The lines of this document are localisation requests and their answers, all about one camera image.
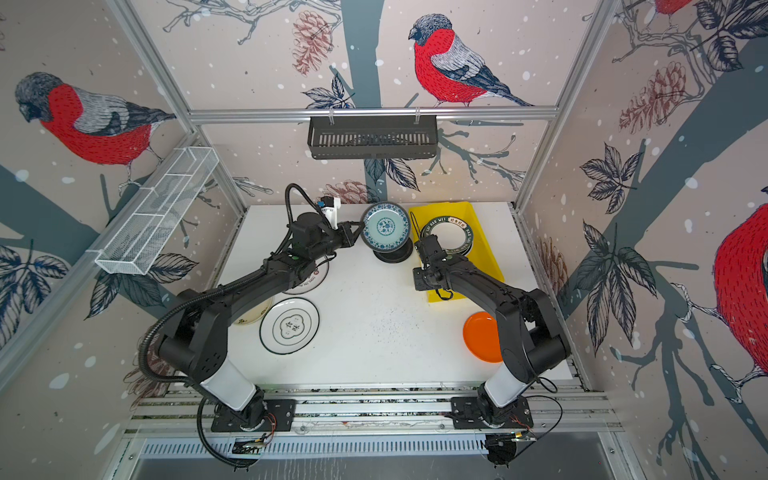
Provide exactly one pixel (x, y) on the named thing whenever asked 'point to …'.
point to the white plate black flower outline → (289, 325)
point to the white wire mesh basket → (157, 210)
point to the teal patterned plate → (385, 226)
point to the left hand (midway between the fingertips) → (365, 223)
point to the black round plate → (396, 255)
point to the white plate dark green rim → (454, 233)
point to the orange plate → (481, 332)
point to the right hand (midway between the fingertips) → (422, 281)
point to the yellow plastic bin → (480, 253)
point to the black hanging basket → (365, 140)
